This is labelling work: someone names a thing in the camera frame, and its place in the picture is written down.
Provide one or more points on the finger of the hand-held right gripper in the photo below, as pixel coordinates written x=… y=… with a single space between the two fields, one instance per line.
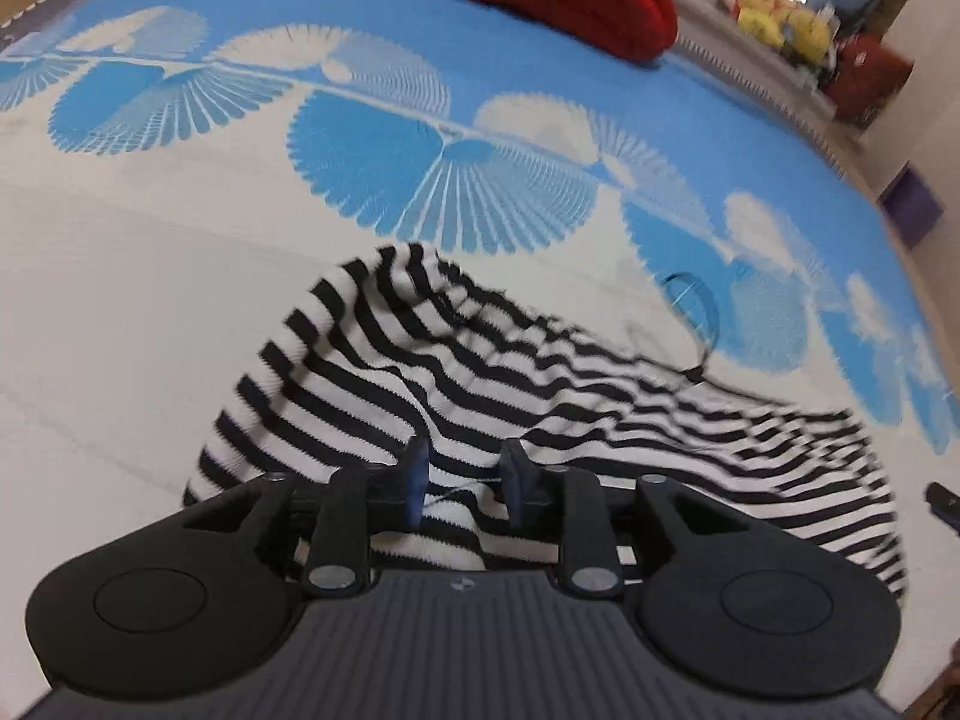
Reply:
x=943 y=502

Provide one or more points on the blue and white printed blanket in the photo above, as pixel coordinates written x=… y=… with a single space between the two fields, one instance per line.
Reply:
x=150 y=315

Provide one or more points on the purple box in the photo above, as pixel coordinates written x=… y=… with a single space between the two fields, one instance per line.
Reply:
x=913 y=206

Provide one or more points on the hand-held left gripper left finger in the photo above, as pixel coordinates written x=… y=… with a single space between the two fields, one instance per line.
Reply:
x=416 y=480

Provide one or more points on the yellow plush toy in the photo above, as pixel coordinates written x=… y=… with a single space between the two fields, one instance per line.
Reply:
x=759 y=7
x=806 y=34

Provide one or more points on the striped top with white vest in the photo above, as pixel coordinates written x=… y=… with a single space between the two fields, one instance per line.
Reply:
x=465 y=390

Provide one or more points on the white windowsill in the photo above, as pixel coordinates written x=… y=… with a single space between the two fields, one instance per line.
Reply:
x=720 y=34

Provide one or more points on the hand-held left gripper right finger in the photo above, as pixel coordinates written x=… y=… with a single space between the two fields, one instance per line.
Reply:
x=514 y=481

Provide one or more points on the red bag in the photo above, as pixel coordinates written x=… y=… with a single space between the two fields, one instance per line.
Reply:
x=870 y=79

